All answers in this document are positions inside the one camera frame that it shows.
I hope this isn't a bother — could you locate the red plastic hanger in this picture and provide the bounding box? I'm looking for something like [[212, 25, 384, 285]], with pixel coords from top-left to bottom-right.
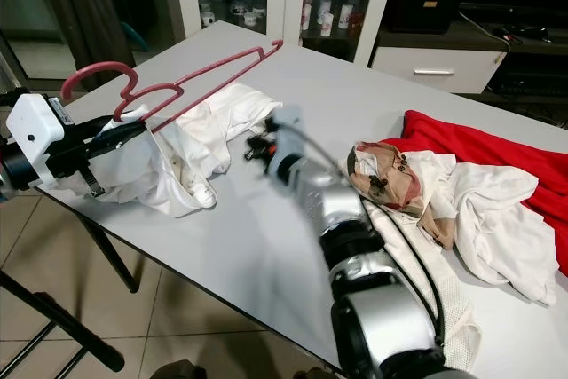
[[60, 39, 285, 131]]

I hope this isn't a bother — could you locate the plain white shirt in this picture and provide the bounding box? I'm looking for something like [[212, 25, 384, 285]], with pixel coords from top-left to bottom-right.
[[67, 82, 280, 218]]

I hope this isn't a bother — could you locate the black table leg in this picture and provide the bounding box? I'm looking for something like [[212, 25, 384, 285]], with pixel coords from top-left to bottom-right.
[[83, 213, 138, 291]]

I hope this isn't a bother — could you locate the dark grey curtain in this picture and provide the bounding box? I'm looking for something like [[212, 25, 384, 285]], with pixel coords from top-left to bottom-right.
[[40, 0, 138, 87]]

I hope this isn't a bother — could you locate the glass sliding door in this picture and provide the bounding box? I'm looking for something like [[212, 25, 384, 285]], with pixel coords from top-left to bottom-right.
[[0, 0, 90, 87]]

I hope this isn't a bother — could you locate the red garment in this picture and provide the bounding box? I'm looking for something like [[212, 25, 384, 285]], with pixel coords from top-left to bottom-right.
[[399, 110, 568, 251]]

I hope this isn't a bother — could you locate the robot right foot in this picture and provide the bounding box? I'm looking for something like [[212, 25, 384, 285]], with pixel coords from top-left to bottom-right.
[[288, 368, 329, 379]]

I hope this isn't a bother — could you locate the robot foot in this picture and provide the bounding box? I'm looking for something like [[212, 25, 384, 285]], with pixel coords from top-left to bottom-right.
[[160, 359, 214, 379], [288, 368, 329, 379]]

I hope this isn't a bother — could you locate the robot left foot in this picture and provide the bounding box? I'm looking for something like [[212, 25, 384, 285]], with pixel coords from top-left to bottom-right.
[[160, 359, 214, 379]]

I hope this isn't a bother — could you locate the crumpled white garment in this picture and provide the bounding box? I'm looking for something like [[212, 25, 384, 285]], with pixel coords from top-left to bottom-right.
[[426, 150, 560, 304]]

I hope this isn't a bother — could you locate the black tv cabinet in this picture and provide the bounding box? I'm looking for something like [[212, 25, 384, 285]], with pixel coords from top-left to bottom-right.
[[461, 0, 568, 118]]

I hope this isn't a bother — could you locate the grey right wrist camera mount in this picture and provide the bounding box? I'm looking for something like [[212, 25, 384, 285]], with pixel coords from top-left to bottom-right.
[[269, 104, 310, 176]]

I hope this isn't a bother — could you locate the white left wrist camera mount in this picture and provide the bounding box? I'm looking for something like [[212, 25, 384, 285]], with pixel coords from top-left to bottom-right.
[[6, 93, 67, 176]]

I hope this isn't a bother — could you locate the white drawer with handle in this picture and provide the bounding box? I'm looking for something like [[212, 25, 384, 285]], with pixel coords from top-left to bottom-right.
[[373, 46, 507, 94]]

